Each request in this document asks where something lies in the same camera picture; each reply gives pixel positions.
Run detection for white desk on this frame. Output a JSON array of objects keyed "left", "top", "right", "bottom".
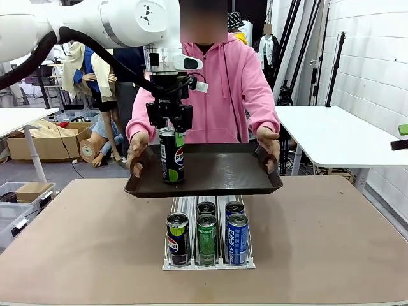
[
  {"left": 0, "top": 107, "right": 60, "bottom": 184},
  {"left": 274, "top": 105, "right": 408, "bottom": 192}
]

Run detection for person's right forearm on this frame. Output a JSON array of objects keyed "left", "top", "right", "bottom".
[{"left": 126, "top": 106, "right": 152, "bottom": 141}]

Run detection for person's left hand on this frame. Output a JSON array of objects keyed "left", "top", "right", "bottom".
[{"left": 256, "top": 126, "right": 281, "bottom": 175}]

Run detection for dark brown serving tray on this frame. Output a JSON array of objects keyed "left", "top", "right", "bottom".
[{"left": 123, "top": 142, "right": 284, "bottom": 199}]

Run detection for black Pepsi can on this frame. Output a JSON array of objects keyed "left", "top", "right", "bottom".
[
  {"left": 158, "top": 126, "right": 186, "bottom": 185},
  {"left": 166, "top": 212, "right": 191, "bottom": 267}
]

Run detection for clear plastic storage bin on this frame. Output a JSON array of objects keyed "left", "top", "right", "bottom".
[
  {"left": 0, "top": 181, "right": 26, "bottom": 204},
  {"left": 0, "top": 201, "right": 36, "bottom": 250}
]

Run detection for person in pink hoodie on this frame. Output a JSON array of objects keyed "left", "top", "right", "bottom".
[{"left": 125, "top": 0, "right": 281, "bottom": 144}]

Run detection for green soda can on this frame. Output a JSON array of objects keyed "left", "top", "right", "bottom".
[
  {"left": 196, "top": 213, "right": 219, "bottom": 267},
  {"left": 196, "top": 201, "right": 217, "bottom": 217}
]

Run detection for mannequin with bucket hat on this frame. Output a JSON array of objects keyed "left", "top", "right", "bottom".
[{"left": 226, "top": 11, "right": 253, "bottom": 46}]

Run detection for person's left forearm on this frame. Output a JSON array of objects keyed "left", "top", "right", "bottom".
[{"left": 250, "top": 101, "right": 281, "bottom": 135}]

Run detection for black light stand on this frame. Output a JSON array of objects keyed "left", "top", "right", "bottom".
[{"left": 324, "top": 31, "right": 348, "bottom": 108}]

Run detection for black tripod bundle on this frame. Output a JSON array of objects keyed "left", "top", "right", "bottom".
[{"left": 273, "top": 0, "right": 321, "bottom": 106}]

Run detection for white can dispenser rack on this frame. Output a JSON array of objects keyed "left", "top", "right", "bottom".
[{"left": 161, "top": 194, "right": 257, "bottom": 271}]

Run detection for blue Pocari Sweat can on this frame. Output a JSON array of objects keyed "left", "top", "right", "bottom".
[
  {"left": 225, "top": 212, "right": 250, "bottom": 266},
  {"left": 224, "top": 201, "right": 245, "bottom": 216}
]

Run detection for large cardboard box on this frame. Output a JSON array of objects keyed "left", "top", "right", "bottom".
[{"left": 6, "top": 120, "right": 93, "bottom": 161}]

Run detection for seated mannequin in blue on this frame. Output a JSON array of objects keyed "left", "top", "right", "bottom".
[{"left": 79, "top": 120, "right": 125, "bottom": 168}]

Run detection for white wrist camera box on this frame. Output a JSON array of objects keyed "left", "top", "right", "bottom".
[{"left": 173, "top": 53, "right": 204, "bottom": 71}]

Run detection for person's right hand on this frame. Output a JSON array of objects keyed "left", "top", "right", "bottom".
[{"left": 126, "top": 131, "right": 150, "bottom": 178}]

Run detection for wooden planks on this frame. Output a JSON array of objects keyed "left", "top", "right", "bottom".
[{"left": 27, "top": 118, "right": 80, "bottom": 138}]

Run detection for small cardboard box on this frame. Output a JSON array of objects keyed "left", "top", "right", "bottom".
[{"left": 15, "top": 181, "right": 54, "bottom": 202}]

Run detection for mannequin in cream coat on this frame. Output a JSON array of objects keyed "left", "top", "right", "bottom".
[{"left": 62, "top": 41, "right": 119, "bottom": 108}]

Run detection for mannequin in dark jacket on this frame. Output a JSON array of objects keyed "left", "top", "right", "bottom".
[{"left": 113, "top": 47, "right": 147, "bottom": 96}]

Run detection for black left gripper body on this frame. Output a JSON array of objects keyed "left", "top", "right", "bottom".
[{"left": 149, "top": 73, "right": 189, "bottom": 106}]

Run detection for black corrugated cable hose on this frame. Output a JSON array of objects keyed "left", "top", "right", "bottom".
[{"left": 0, "top": 26, "right": 166, "bottom": 96}]

